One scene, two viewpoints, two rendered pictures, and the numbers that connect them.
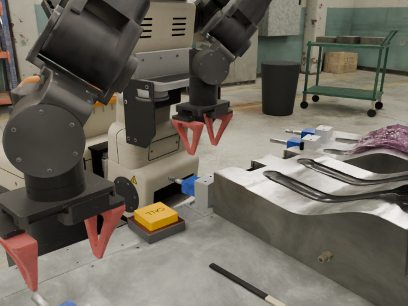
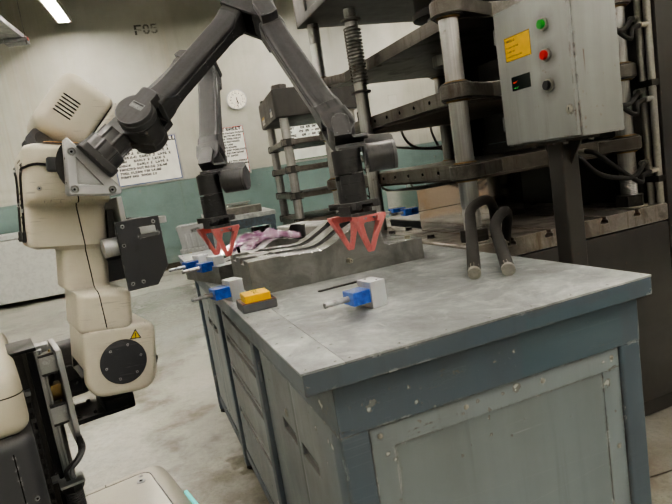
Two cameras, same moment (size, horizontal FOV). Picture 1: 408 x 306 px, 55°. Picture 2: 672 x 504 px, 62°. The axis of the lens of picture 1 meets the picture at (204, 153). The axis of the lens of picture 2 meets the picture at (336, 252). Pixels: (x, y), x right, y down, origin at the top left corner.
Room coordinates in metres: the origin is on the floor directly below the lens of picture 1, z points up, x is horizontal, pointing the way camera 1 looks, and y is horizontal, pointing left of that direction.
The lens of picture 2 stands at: (0.04, 1.21, 1.08)
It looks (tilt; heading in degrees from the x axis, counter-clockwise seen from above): 8 degrees down; 290
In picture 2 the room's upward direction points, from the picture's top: 9 degrees counter-clockwise
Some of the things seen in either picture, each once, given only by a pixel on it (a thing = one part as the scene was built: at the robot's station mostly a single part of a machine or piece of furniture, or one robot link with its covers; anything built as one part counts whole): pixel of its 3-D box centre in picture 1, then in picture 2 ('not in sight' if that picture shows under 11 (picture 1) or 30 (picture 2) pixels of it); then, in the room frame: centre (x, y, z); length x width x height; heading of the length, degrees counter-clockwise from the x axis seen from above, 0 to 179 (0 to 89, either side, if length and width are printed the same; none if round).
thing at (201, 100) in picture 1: (203, 93); (214, 209); (0.77, 0.00, 1.04); 0.10 x 0.07 x 0.07; 142
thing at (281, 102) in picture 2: not in sight; (319, 177); (2.28, -4.93, 1.03); 1.54 x 0.94 x 2.06; 123
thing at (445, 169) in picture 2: not in sight; (464, 179); (0.29, -1.29, 0.96); 1.29 x 0.83 x 0.18; 129
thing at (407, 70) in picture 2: not in sight; (449, 63); (0.29, -1.28, 1.45); 1.29 x 0.82 x 0.19; 129
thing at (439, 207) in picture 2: not in sight; (454, 201); (0.33, -1.21, 0.87); 0.50 x 0.27 x 0.17; 39
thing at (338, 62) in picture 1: (340, 62); not in sight; (8.53, -2.93, 0.20); 0.63 x 0.44 x 0.40; 123
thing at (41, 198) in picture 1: (54, 173); (351, 192); (0.36, 0.15, 1.03); 0.10 x 0.07 x 0.07; 138
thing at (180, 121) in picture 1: (195, 130); (223, 237); (0.75, 0.02, 0.96); 0.07 x 0.07 x 0.09; 52
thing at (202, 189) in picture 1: (190, 184); (216, 293); (0.79, 0.03, 0.83); 0.13 x 0.05 x 0.05; 53
